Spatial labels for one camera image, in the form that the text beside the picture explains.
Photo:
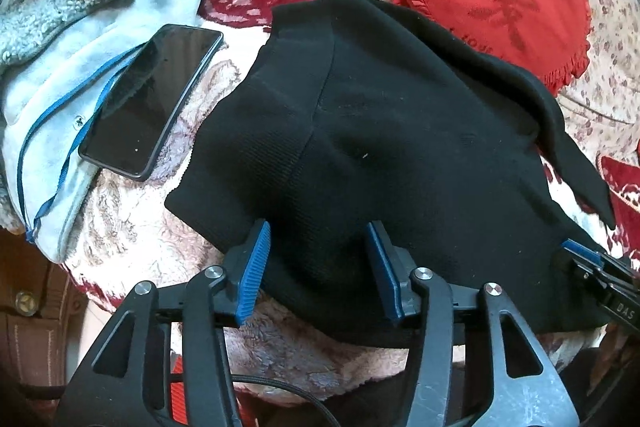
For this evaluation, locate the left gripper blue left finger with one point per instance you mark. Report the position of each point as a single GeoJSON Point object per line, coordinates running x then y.
{"type": "Point", "coordinates": [245, 266]}

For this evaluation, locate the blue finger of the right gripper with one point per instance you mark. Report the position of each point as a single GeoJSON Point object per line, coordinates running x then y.
{"type": "Point", "coordinates": [583, 254]}

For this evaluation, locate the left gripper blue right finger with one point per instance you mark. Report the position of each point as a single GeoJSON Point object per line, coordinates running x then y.
{"type": "Point", "coordinates": [392, 267]}

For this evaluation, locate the black knit pants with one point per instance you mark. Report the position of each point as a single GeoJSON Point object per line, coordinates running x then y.
{"type": "Point", "coordinates": [360, 110]}

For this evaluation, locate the red white plush blanket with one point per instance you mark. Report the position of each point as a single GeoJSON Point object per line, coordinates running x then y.
{"type": "Point", "coordinates": [125, 233]}

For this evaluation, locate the black smartphone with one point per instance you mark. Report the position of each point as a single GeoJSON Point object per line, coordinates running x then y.
{"type": "Point", "coordinates": [134, 120]}

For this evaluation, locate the light blue fleece jacket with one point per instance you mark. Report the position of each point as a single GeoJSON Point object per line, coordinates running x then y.
{"type": "Point", "coordinates": [57, 58]}

